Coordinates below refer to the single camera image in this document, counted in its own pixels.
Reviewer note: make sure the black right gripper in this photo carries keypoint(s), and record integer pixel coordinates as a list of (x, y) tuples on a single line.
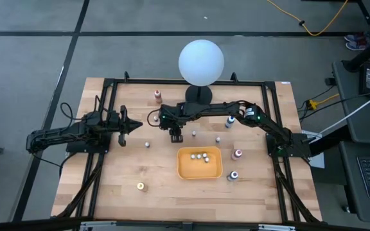
[(170, 117)]

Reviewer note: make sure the blue food coloring bottle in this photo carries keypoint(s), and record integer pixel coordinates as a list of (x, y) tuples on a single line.
[(230, 121)]

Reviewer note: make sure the pink food coloring bottle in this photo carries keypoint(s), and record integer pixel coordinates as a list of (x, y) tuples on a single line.
[(236, 154)]

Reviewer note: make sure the white globe lamp black base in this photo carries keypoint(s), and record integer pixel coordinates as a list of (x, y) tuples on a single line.
[(201, 62)]

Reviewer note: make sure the black aluminium frame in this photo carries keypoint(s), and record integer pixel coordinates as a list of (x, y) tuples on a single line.
[(188, 82)]

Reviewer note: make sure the yellow plastic bin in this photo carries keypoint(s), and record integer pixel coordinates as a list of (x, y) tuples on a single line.
[(201, 170)]

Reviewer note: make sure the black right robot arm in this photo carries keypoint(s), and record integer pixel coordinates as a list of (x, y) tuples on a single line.
[(217, 110)]

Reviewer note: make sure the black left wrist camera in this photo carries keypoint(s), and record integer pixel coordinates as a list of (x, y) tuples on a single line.
[(115, 122)]

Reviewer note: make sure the yellow food coloring bottle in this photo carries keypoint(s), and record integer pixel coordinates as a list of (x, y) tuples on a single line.
[(140, 186)]

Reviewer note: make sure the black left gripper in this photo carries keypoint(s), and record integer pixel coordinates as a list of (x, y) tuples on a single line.
[(121, 139)]

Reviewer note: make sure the black power plug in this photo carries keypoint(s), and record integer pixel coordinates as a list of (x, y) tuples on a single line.
[(329, 81)]

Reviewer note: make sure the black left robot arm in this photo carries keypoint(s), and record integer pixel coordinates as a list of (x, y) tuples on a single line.
[(59, 133)]

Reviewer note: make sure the person's sports shoe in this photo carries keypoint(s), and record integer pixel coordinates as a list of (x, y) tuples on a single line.
[(354, 37), (357, 46)]

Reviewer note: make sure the yellow power plug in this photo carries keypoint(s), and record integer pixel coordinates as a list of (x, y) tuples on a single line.
[(313, 104)]

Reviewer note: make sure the white paper sheet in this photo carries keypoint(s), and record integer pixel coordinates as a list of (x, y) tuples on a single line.
[(318, 162)]

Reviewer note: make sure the red-orange food coloring bottle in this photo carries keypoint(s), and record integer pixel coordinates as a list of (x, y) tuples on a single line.
[(158, 96)]

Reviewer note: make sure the purple food coloring bottle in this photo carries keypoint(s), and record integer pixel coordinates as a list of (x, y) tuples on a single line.
[(232, 175)]

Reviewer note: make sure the black T-foot desk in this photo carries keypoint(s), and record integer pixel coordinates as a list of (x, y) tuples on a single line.
[(365, 54)]

